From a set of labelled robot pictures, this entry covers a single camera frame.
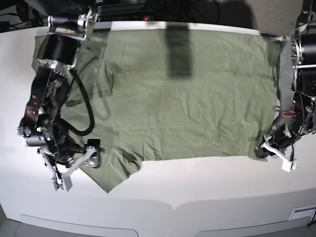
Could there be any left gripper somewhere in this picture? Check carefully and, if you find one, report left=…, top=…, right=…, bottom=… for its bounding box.
left=255, top=123, right=301, bottom=158

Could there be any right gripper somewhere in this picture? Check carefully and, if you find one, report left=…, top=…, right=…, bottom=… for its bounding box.
left=37, top=138, right=101, bottom=170

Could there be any green T-shirt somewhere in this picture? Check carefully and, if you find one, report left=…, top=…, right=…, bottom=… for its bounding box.
left=31, top=27, right=284, bottom=194

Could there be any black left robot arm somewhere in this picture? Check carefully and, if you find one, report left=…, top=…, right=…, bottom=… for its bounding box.
left=255, top=0, right=316, bottom=158

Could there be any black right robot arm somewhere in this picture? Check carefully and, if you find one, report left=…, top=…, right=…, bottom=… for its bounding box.
left=18, top=0, right=101, bottom=168

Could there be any black power strip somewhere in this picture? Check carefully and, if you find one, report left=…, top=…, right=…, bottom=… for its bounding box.
left=98, top=16, right=150, bottom=22

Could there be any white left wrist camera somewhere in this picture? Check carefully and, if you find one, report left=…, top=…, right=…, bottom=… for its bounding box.
left=281, top=159, right=297, bottom=172

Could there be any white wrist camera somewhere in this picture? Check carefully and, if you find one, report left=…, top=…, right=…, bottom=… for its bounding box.
left=281, top=159, right=297, bottom=172
left=51, top=176, right=73, bottom=192

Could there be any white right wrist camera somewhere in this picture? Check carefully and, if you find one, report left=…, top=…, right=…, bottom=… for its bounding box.
left=51, top=176, right=73, bottom=192

